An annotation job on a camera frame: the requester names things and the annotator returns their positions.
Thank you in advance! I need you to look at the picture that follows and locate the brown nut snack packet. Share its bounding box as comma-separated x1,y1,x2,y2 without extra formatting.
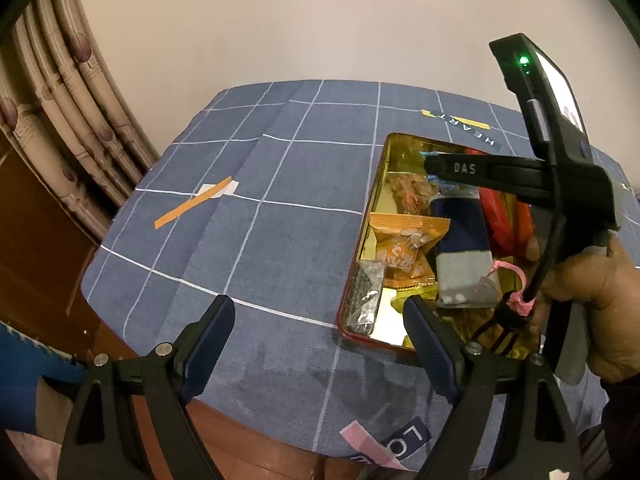
387,171,438,216

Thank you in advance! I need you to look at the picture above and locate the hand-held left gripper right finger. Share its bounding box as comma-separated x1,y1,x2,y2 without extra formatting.
402,296,586,480

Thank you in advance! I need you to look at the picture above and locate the person's right hand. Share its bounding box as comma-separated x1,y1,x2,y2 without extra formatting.
525,234,640,387

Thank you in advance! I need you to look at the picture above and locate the white paper slip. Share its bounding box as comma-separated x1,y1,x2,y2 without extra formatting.
198,180,238,200

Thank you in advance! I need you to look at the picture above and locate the orange snack packet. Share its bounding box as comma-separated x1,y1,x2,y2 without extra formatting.
369,212,451,288

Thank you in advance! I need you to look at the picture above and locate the blue checkered tablecloth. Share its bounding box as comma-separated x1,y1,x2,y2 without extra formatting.
80,79,640,471

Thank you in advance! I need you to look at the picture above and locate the blue candy wrapper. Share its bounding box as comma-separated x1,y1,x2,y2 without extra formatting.
430,175,481,198

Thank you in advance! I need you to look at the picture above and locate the red snack packet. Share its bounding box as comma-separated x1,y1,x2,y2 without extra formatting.
465,147,516,256

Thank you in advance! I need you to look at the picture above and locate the yellow candy packet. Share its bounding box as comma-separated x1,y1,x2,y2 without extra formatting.
390,282,441,313

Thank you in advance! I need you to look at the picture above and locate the dark tea packet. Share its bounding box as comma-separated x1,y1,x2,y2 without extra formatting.
345,260,387,338

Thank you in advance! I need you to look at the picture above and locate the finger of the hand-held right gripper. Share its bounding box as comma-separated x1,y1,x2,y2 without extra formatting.
424,153,549,197

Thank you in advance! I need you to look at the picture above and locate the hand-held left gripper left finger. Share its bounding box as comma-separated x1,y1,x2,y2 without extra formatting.
56,294,237,480

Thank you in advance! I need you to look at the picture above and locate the navy and white packet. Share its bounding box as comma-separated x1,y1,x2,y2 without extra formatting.
429,195,501,308

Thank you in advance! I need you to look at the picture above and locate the pink wire tie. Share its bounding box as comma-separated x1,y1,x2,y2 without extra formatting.
479,259,537,317

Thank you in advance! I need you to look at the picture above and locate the red tin box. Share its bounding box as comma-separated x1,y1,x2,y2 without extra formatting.
336,132,551,361

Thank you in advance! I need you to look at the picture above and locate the beige patterned curtain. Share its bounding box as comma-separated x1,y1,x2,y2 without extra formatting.
0,0,161,241

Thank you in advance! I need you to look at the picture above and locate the orange tape strip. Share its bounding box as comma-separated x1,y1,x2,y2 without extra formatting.
154,176,233,230

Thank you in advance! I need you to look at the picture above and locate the black cable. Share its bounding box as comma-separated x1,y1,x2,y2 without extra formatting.
470,160,563,356

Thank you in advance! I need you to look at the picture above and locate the blue plastic sheet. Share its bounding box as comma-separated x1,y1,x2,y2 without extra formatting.
0,320,88,433

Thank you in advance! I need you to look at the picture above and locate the pink-red cake packet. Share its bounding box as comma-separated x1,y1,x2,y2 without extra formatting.
515,202,536,261

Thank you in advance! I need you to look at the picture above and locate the brown wooden panel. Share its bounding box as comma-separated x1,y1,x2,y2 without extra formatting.
0,125,136,361

